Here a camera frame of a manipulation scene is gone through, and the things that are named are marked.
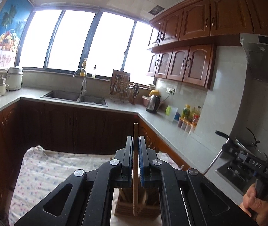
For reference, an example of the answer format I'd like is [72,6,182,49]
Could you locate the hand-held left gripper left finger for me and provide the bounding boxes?
[14,136,134,226]

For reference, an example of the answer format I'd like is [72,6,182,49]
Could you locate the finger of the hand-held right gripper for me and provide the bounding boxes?
[221,144,242,166]

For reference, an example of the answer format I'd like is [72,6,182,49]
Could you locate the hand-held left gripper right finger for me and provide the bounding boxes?
[138,136,258,226]

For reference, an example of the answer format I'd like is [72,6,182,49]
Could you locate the steel chopstick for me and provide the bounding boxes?
[204,151,222,176]

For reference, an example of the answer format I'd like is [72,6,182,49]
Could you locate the wooden utensil holder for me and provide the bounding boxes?
[114,186,161,218]

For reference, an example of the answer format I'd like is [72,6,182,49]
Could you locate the person's right hand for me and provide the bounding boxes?
[238,182,268,226]

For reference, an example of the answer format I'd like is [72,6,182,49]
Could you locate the black wok with lid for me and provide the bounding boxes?
[215,127,268,165]

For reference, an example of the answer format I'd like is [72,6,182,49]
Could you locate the gas stove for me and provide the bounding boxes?
[215,162,257,193]

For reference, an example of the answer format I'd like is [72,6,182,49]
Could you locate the white floral tablecloth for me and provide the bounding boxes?
[8,145,188,226]

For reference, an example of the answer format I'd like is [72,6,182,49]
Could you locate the green yellow sauce bottle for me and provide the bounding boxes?
[183,105,192,120]

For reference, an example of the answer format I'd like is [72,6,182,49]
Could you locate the grey kitchen countertop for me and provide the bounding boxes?
[0,87,245,205]

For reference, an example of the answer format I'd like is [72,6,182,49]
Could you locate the clear pitcher green lid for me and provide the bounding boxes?
[165,105,178,121]

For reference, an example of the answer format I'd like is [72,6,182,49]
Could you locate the wooden base cabinets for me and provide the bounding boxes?
[0,99,191,208]

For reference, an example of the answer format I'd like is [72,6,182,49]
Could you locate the steel electric kettle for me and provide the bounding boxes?
[146,94,161,113]

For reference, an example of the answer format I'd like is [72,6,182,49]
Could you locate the steel range hood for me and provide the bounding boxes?
[240,33,268,87]

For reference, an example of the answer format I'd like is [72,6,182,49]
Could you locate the steel kitchen sink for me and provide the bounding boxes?
[41,90,108,106]

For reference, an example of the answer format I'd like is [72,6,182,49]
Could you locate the steel kitchen faucet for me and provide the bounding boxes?
[73,68,87,96]

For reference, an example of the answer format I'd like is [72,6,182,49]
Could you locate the kitchen tool holder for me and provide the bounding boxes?
[131,82,140,104]

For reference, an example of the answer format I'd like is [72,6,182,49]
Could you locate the white electric pot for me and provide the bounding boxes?
[8,66,23,91]

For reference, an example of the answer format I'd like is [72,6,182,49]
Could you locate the small white blender jug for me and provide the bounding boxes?
[0,75,10,96]

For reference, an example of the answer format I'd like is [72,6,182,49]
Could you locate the large kitchen window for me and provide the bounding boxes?
[16,9,156,85]

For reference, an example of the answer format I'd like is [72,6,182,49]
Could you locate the ceiling vent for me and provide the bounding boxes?
[149,5,165,15]

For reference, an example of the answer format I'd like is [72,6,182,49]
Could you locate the wire dish rack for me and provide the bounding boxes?
[110,74,132,103]

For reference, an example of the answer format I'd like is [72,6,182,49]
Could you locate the wooden wall cabinets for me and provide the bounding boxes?
[146,0,268,90]

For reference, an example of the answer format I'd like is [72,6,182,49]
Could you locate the tropical fruit wall poster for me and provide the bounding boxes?
[0,0,32,60]

